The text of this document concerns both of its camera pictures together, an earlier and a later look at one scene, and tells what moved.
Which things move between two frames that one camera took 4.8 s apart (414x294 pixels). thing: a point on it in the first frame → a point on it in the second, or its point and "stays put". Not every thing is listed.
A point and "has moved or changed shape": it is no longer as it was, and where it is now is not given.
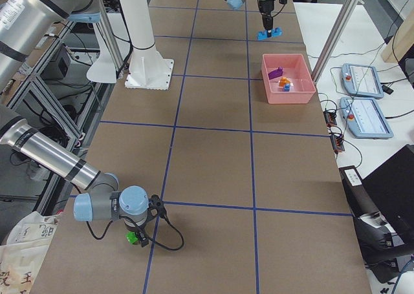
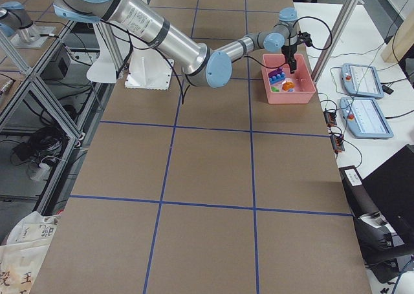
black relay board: (336, 139) stays put
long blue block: (263, 35) has moved or changed shape
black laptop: (391, 187) stays put
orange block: (284, 81) has moved or changed shape
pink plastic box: (302, 88) stays put
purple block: (275, 73) stays put
